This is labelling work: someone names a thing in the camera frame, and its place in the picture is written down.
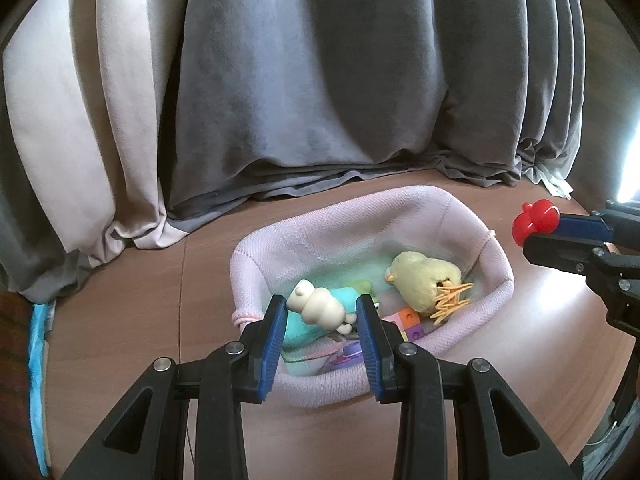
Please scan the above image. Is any yellow chick plush toy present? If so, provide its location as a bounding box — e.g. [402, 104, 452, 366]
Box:
[384, 251, 473, 326]

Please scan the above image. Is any teal star plush toy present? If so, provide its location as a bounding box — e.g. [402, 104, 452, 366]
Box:
[284, 287, 361, 348]

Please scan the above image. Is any white sheer curtain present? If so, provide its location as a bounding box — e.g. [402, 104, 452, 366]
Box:
[530, 157, 575, 202]

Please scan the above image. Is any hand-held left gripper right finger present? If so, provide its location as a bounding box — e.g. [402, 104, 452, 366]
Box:
[355, 294, 581, 480]

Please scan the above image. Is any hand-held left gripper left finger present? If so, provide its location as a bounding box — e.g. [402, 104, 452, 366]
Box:
[60, 294, 288, 480]

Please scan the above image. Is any beige curtain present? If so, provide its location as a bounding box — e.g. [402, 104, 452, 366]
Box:
[2, 0, 193, 268]

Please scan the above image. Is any blue plastic sheet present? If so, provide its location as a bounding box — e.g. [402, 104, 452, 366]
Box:
[27, 302, 53, 476]

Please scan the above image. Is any beige bear figurine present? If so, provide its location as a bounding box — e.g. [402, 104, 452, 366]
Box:
[286, 280, 358, 335]

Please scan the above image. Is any grey curtain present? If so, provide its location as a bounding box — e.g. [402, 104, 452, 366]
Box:
[0, 0, 588, 306]

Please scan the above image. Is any pink fabric basket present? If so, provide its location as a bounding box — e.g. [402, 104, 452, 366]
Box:
[230, 185, 516, 408]

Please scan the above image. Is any multicoloured building block cube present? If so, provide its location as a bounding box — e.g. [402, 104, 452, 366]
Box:
[382, 307, 430, 346]

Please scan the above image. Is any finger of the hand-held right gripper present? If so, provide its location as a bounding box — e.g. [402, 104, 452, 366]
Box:
[522, 231, 640, 293]
[552, 200, 640, 246]

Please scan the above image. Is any purple toy camera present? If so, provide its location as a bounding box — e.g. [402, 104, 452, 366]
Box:
[327, 340, 365, 367]

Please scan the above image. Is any green frog toy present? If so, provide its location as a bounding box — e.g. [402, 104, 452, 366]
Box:
[352, 280, 385, 311]

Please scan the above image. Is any small red toy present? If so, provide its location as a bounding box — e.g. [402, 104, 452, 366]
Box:
[512, 200, 561, 247]

